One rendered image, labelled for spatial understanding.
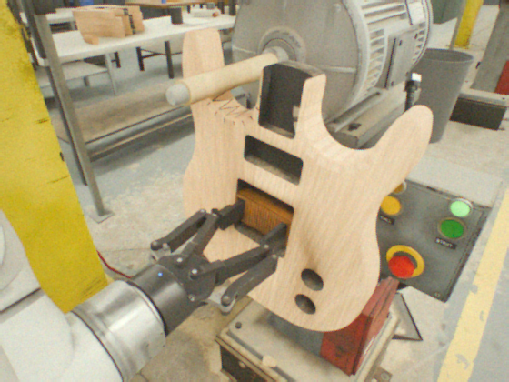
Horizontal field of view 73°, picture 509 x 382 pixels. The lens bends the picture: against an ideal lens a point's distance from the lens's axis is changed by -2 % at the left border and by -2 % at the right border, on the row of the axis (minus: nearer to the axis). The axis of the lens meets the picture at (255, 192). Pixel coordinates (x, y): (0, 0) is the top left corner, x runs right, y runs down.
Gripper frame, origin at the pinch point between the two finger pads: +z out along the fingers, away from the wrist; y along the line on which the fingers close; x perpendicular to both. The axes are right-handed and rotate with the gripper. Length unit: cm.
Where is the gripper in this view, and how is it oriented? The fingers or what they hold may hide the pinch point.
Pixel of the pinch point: (259, 220)
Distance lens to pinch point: 51.2
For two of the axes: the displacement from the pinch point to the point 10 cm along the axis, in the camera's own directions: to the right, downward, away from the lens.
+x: 0.8, -7.9, -6.0
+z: 6.3, -4.3, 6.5
